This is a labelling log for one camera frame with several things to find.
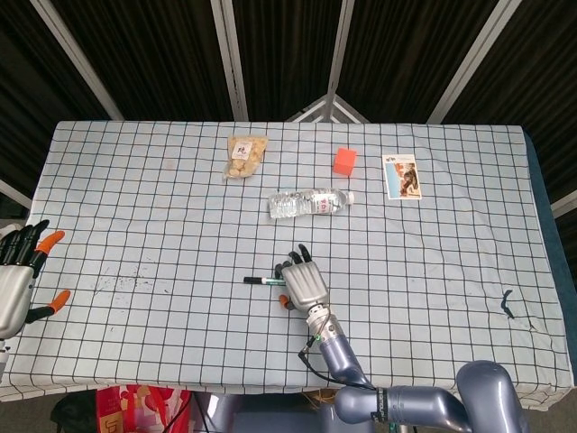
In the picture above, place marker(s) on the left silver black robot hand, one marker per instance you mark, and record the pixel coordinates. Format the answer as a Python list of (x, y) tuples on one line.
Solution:
[(11, 293)]

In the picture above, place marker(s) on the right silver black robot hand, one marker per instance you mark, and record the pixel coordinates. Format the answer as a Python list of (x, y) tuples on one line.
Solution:
[(304, 284)]

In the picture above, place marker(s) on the green white marker pen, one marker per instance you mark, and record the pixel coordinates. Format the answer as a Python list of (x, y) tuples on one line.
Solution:
[(272, 282)]

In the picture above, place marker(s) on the black marker cap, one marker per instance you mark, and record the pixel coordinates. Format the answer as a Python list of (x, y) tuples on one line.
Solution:
[(252, 280)]

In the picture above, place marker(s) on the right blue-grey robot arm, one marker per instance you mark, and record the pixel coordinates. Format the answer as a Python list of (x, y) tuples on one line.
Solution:
[(342, 356)]

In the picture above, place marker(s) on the clear plastic water bottle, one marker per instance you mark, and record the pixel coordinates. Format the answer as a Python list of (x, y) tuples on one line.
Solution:
[(306, 203)]

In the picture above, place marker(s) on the checkered white tablecloth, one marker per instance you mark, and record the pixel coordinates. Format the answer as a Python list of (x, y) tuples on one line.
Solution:
[(180, 315)]

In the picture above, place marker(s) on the orange cube block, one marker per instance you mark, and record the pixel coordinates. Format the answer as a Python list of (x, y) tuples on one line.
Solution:
[(345, 161)]

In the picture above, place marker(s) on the black bag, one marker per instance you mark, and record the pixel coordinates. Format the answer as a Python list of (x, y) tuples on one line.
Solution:
[(72, 415)]

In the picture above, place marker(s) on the clear bag of snacks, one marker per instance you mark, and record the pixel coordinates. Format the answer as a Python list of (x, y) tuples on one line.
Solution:
[(243, 158)]

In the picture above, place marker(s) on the printed picture card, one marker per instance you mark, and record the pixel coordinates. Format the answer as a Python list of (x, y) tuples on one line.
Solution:
[(402, 177)]

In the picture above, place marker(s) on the red shopping bag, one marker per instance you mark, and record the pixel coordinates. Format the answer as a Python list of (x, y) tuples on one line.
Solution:
[(140, 410)]

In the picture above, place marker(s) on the white metal frame post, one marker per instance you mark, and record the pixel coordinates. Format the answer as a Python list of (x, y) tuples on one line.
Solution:
[(565, 205), (341, 45), (13, 194), (230, 58), (473, 58), (76, 58)]

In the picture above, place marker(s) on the white triangular metal frame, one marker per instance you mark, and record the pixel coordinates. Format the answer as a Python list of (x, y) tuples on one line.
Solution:
[(328, 101)]

